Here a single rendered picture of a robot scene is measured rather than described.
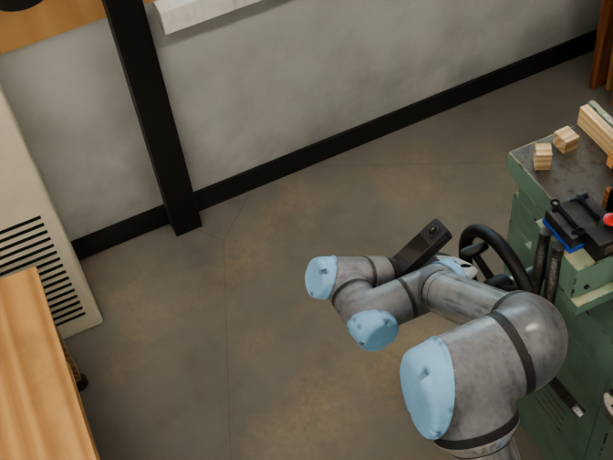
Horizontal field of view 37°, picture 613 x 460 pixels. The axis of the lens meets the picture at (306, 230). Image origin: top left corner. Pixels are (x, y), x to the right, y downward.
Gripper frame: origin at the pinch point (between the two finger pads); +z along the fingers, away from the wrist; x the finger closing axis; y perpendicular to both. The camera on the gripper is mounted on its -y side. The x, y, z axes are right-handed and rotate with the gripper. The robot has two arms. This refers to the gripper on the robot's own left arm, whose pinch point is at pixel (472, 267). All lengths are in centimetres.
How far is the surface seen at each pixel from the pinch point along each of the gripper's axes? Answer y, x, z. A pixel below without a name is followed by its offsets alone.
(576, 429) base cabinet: 44, 9, 51
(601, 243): -16.2, 12.1, 13.3
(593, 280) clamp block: -6.8, 11.8, 18.2
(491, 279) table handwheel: 4.8, -1.8, 8.8
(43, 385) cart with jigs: 74, -44, -60
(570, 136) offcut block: -19.5, -19.6, 29.4
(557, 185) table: -12.0, -11.9, 24.5
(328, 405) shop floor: 88, -42, 24
